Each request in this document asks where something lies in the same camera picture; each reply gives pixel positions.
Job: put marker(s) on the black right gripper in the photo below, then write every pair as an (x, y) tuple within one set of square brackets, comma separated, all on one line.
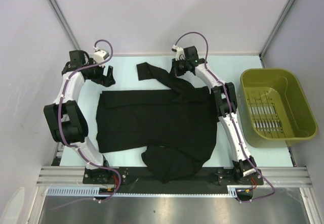
[(174, 63)]

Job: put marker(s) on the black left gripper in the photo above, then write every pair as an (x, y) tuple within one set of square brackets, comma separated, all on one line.
[(108, 80)]

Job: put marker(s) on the black long sleeve shirt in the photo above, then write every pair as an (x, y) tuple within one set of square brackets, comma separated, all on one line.
[(176, 125)]

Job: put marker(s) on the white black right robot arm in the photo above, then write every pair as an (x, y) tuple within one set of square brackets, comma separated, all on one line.
[(187, 60)]

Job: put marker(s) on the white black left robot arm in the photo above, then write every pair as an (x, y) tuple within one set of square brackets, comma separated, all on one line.
[(65, 119)]

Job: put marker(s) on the olive green plastic tub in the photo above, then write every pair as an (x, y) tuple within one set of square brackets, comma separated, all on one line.
[(273, 109)]

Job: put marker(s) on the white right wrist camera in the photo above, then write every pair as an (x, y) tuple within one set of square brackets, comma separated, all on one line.
[(179, 52)]

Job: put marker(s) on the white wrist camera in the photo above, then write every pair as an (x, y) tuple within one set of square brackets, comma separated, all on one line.
[(99, 55), (179, 52)]

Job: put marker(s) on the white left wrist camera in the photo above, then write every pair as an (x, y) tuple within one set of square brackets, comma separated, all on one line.
[(99, 55)]

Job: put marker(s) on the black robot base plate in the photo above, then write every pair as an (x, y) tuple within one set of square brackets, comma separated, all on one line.
[(209, 181)]

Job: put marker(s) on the aluminium frame rail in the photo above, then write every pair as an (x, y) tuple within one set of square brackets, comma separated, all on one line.
[(283, 177)]

